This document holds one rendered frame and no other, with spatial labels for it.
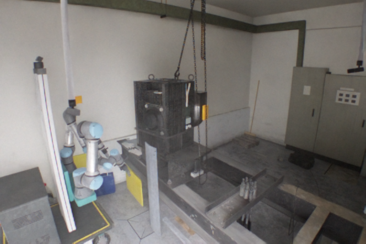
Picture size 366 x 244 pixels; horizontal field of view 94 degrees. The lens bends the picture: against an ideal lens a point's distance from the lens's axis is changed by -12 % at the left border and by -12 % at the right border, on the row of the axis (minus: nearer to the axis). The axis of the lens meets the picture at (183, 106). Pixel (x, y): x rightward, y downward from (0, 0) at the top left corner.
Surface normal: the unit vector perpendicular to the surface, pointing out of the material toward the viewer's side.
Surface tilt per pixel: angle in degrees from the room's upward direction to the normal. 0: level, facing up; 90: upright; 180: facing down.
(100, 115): 90
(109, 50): 90
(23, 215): 90
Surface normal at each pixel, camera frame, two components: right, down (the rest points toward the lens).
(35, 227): 0.69, 0.16
